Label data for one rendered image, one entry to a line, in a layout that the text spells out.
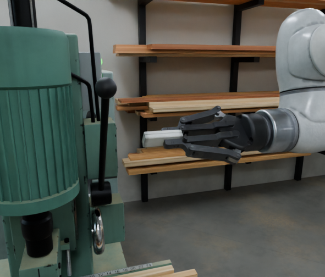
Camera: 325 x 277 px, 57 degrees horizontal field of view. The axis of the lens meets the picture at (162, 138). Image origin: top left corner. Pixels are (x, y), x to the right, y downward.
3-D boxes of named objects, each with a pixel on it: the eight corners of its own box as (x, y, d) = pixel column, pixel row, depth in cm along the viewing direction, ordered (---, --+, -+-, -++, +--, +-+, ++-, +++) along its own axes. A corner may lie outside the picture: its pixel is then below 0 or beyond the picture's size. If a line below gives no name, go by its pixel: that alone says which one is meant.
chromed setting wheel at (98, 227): (94, 266, 74) (91, 222, 71) (91, 239, 86) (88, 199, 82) (106, 264, 75) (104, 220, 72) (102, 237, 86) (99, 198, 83)
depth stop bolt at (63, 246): (62, 278, 70) (59, 242, 68) (63, 272, 72) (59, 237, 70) (72, 276, 71) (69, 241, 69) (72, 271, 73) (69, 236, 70)
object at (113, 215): (92, 247, 82) (89, 207, 79) (91, 233, 88) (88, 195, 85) (126, 241, 84) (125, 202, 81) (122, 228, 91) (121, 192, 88)
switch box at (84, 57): (81, 110, 84) (77, 51, 80) (80, 105, 93) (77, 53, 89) (103, 109, 85) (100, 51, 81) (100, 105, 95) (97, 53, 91)
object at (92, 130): (87, 179, 79) (83, 124, 75) (86, 168, 87) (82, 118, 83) (119, 176, 81) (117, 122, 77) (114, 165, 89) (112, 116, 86)
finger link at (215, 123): (236, 125, 57) (233, 120, 57) (181, 127, 54) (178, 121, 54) (229, 137, 60) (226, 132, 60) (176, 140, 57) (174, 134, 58)
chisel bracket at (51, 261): (23, 307, 58) (18, 270, 56) (32, 262, 71) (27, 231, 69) (62, 299, 60) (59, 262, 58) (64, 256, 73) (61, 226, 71)
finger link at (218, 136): (230, 140, 59) (232, 147, 58) (177, 146, 56) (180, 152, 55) (237, 129, 56) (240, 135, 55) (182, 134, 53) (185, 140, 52)
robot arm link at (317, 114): (268, 154, 66) (264, 95, 66) (324, 148, 71) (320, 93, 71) (304, 156, 56) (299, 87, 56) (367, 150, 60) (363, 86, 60)
